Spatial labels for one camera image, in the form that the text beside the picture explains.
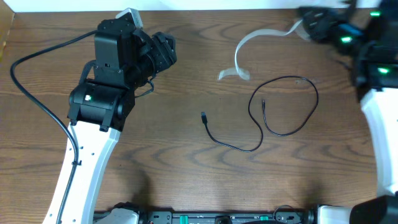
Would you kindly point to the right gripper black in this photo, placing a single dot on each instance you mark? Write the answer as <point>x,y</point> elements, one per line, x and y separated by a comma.
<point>333,18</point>

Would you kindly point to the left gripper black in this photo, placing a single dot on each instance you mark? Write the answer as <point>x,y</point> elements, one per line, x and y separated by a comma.
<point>160,52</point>

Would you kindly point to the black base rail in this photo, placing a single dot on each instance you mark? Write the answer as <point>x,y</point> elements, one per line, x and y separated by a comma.
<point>130,213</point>

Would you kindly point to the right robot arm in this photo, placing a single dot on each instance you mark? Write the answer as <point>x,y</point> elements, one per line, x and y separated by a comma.
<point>373,73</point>

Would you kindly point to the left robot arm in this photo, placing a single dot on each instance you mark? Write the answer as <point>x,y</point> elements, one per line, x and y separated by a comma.
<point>126,58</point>

